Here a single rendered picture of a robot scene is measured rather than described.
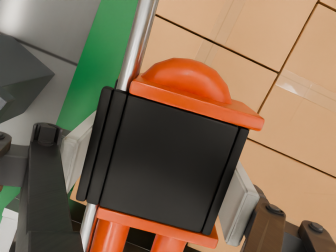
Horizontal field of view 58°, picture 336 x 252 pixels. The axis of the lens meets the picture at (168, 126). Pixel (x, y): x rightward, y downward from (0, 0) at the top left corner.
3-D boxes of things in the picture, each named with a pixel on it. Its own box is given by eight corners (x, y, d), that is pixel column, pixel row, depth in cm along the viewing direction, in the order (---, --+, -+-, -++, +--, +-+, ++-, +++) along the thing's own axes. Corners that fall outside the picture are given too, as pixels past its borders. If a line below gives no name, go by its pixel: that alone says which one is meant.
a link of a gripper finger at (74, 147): (64, 199, 14) (48, 195, 14) (98, 150, 21) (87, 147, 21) (78, 142, 14) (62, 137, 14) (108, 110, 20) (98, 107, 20)
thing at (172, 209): (206, 208, 23) (215, 251, 18) (111, 182, 22) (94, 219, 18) (244, 102, 21) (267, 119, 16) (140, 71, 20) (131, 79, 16)
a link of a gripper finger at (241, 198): (246, 191, 14) (261, 196, 14) (223, 145, 21) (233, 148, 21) (224, 244, 15) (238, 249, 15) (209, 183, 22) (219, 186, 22)
